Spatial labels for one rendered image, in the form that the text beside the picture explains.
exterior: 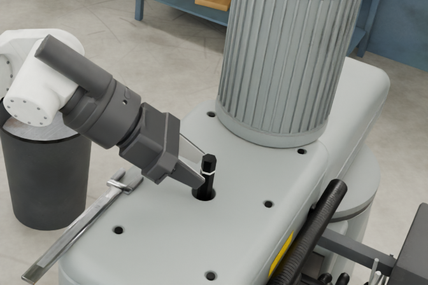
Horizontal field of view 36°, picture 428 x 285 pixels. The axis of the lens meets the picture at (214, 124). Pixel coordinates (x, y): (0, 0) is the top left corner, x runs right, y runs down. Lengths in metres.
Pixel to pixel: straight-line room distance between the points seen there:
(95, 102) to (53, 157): 2.33
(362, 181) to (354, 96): 0.22
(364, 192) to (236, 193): 0.64
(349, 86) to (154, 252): 0.80
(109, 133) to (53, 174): 2.40
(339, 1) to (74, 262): 0.52
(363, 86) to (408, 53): 3.90
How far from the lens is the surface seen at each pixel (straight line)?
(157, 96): 4.54
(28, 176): 3.30
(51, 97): 0.85
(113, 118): 0.88
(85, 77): 0.84
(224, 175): 1.03
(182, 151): 0.98
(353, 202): 1.56
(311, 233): 1.10
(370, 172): 1.66
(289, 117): 1.08
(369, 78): 1.63
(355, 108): 1.51
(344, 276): 1.42
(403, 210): 4.07
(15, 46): 0.94
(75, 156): 3.25
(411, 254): 1.25
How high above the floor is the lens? 2.56
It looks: 36 degrees down
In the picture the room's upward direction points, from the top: 9 degrees clockwise
